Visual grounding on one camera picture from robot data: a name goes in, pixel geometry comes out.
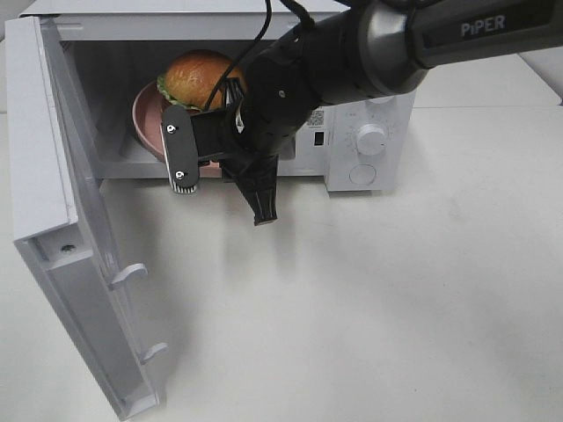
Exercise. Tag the round white door button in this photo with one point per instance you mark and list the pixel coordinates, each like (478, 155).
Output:
(363, 175)

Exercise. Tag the lower white timer knob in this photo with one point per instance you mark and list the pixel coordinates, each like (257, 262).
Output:
(370, 140)

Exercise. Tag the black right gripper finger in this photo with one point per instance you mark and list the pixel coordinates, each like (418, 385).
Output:
(258, 185)
(233, 91)

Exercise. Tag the burger with lettuce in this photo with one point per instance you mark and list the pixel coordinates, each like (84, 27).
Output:
(190, 79)

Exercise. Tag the white microwave door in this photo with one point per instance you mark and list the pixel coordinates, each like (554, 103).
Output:
(60, 224)

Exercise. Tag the pink round plate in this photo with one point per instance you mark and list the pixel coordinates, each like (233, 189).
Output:
(146, 113)

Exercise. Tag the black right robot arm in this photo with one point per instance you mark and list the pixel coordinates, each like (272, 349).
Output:
(372, 49)

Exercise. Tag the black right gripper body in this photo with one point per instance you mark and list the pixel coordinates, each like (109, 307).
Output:
(246, 136)

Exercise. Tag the white microwave oven body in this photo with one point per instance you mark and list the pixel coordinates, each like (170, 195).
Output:
(103, 58)

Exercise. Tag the white warning label sticker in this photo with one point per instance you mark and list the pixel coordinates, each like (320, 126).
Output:
(317, 121)

